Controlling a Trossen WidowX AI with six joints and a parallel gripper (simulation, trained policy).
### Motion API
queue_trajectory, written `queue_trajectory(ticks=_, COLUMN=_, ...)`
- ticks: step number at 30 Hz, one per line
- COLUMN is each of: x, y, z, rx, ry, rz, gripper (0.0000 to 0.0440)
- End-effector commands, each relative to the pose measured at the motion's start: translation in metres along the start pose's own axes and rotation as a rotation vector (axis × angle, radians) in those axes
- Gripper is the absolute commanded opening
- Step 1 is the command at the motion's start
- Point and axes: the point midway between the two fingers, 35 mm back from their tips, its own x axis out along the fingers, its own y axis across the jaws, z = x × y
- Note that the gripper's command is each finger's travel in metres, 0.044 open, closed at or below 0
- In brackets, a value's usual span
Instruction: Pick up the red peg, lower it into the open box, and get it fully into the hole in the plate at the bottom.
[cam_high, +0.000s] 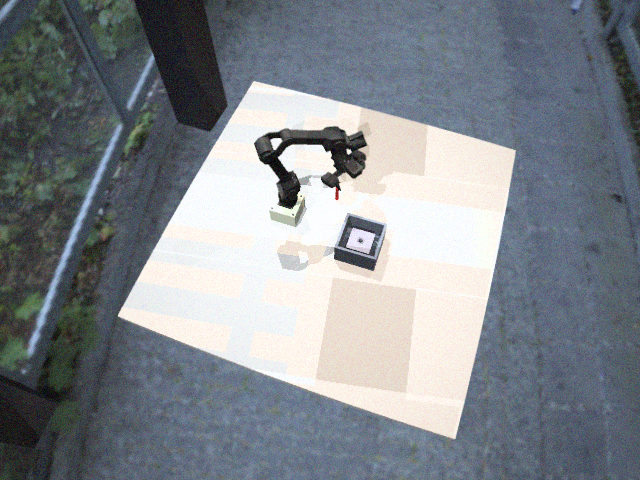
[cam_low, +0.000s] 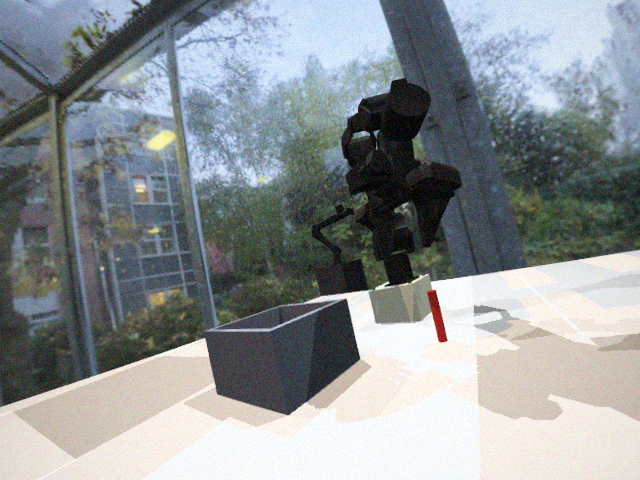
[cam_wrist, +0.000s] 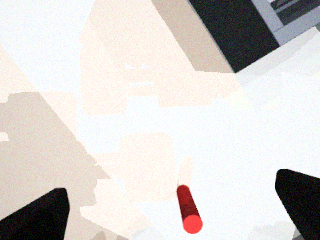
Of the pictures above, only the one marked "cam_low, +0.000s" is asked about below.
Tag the red peg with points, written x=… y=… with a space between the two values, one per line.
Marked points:
x=437 y=316

